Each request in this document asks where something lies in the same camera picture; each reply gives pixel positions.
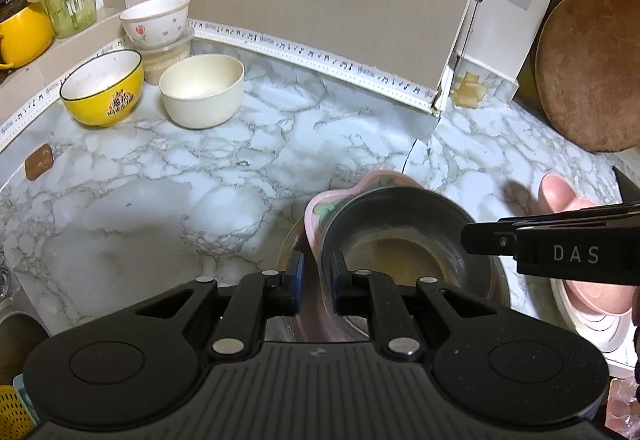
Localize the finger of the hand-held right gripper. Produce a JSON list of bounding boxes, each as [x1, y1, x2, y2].
[[460, 202, 640, 261]]

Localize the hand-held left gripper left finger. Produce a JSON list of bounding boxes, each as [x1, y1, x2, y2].
[[135, 251, 306, 362]]

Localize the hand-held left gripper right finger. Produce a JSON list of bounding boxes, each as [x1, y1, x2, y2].
[[327, 251, 502, 364]]

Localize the pink floral bowl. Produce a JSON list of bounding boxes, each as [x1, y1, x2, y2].
[[300, 171, 426, 342]]

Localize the pink dish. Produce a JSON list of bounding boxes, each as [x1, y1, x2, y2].
[[539, 172, 636, 317]]

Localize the dark metal bowl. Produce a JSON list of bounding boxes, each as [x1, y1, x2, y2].
[[320, 187, 493, 336]]

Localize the large steel bowl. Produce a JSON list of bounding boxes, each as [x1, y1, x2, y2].
[[265, 220, 512, 343]]

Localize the yellow sponge pieces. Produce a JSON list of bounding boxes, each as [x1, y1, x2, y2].
[[452, 72, 488, 109]]

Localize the pink crumpled plastic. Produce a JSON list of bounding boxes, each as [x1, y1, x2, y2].
[[604, 374, 640, 440]]

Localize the round wooden cutting board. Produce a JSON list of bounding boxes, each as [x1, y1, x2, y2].
[[532, 0, 640, 153]]

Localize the cream bowl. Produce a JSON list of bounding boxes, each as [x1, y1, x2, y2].
[[159, 54, 246, 130]]

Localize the white knife rack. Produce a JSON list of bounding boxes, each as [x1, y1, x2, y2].
[[432, 0, 576, 115]]

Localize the white music-note trim strip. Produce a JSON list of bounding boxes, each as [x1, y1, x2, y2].
[[0, 17, 441, 147]]

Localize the clear plastic container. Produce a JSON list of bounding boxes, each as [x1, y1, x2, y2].
[[142, 27, 196, 85]]

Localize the yellow bowl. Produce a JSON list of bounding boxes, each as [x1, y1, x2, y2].
[[59, 50, 145, 129]]

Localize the brown rectangular pad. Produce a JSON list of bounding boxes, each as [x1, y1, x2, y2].
[[24, 144, 54, 181]]

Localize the white tulip print bowl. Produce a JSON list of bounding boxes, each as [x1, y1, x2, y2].
[[120, 0, 192, 50]]

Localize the clear glass cup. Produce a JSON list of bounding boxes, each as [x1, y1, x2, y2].
[[0, 245, 21, 305]]

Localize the yellow plastic basket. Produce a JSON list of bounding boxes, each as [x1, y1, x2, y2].
[[0, 385, 41, 440]]

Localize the yellow pot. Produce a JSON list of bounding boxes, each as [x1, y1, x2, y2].
[[0, 2, 55, 70]]

